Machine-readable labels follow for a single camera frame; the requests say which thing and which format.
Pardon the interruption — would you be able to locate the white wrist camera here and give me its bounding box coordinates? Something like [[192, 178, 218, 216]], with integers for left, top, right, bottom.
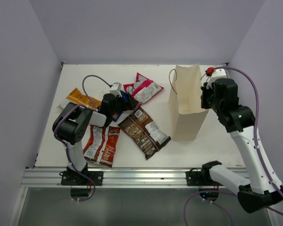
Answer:
[[201, 67, 228, 89], [109, 82, 122, 97]]

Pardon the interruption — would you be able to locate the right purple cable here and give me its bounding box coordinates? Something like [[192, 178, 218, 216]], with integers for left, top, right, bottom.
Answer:
[[212, 66, 283, 218]]

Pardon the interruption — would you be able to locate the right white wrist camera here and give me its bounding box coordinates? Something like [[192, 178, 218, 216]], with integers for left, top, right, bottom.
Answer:
[[201, 67, 228, 89]]

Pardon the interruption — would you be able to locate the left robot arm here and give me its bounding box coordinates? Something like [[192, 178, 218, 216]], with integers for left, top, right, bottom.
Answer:
[[52, 93, 139, 185]]

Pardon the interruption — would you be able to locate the right black base bracket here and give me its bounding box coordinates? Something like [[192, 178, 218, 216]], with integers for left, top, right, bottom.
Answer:
[[185, 168, 215, 186]]

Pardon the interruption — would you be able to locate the red Doritos bag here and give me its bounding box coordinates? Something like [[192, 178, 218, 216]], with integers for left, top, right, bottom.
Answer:
[[83, 125, 120, 168]]

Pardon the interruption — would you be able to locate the blue Burts crisps bag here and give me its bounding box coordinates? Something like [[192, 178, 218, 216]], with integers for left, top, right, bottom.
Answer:
[[112, 90, 129, 122]]

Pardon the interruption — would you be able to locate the black base bracket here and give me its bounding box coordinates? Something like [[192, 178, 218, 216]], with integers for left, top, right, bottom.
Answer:
[[185, 168, 215, 186], [59, 170, 104, 186]]

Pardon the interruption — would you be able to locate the left black base bracket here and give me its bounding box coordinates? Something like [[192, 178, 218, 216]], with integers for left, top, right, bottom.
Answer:
[[59, 170, 104, 186]]

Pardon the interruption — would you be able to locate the brown snack bag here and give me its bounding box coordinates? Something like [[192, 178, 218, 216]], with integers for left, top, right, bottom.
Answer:
[[118, 107, 171, 160]]

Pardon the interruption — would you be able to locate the beige paper bag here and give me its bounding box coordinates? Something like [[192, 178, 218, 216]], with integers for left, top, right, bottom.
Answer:
[[168, 64, 208, 141]]

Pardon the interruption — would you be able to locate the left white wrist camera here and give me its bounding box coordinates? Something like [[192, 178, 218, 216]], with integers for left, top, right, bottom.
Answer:
[[109, 82, 122, 97]]

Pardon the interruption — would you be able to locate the aluminium mounting rail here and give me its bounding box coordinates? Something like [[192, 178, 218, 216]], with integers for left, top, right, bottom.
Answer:
[[22, 167, 250, 189]]

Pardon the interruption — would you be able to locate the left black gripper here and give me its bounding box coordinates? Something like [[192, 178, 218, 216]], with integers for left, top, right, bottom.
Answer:
[[110, 92, 138, 115]]

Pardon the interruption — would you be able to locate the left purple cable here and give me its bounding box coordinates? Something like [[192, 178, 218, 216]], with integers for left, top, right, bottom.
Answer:
[[53, 74, 114, 202]]

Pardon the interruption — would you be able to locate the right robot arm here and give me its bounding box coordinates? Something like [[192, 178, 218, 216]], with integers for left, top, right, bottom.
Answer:
[[200, 78, 283, 213]]

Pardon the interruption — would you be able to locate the purple cable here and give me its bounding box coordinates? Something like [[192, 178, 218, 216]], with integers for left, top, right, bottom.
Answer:
[[53, 74, 114, 202], [212, 66, 283, 218]]

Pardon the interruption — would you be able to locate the pink snack bag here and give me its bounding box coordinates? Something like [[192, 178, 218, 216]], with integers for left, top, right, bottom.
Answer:
[[123, 73, 164, 105]]

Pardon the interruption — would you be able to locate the orange snack bag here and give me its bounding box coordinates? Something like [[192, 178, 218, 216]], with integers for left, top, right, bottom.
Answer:
[[58, 88, 101, 109]]

